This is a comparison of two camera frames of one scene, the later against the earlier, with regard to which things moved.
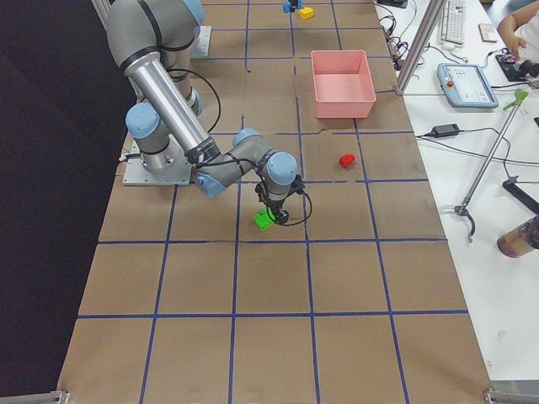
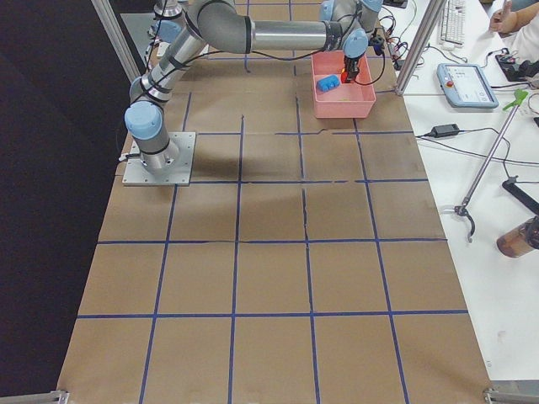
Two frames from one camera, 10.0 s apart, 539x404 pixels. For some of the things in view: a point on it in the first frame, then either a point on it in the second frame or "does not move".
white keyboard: x=453 y=21 does not move
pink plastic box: x=344 y=84 does not move
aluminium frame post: x=433 y=15 does not move
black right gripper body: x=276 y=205 to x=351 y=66
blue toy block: x=286 y=7 to x=328 y=82
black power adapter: x=444 y=131 does not move
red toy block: x=345 y=160 to x=344 y=77
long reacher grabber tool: x=520 y=94 does not move
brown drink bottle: x=520 y=240 does not move
